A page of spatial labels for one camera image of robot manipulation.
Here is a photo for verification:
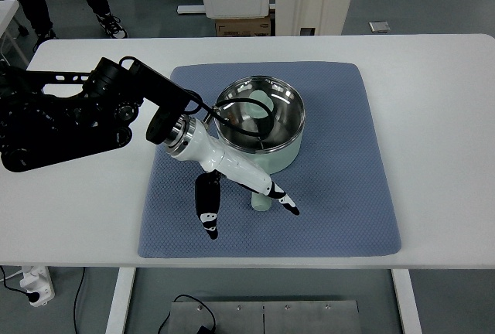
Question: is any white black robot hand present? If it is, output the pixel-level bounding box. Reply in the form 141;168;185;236
165;116;299;240

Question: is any green pot with handle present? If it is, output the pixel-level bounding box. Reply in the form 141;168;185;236
213;75;306;212

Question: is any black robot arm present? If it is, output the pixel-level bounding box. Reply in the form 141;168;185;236
1;57;208;172

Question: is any glass lid green knob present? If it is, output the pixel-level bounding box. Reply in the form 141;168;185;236
213;75;306;149

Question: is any cardboard box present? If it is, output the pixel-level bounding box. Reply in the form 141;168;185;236
215;16;271;37

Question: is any blue quilted mat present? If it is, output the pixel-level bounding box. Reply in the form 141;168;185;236
138;61;401;258

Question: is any white table leg left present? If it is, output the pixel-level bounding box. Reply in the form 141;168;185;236
105;268;137;334

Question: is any white table leg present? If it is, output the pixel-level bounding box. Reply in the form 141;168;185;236
105;268;137;334
391;269;422;334

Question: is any white power strip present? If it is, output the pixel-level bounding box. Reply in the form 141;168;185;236
19;265;55;307

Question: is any grey floor socket plate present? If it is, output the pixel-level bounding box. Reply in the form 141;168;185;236
368;21;391;34

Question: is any white side table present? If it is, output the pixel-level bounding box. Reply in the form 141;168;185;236
1;0;29;66

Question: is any white table leg right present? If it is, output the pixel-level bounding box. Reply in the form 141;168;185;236
391;269;422;334

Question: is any metal base plate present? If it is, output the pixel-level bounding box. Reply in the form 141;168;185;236
166;300;362;333

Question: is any black power adapter cable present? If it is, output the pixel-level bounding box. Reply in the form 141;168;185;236
156;293;217;334

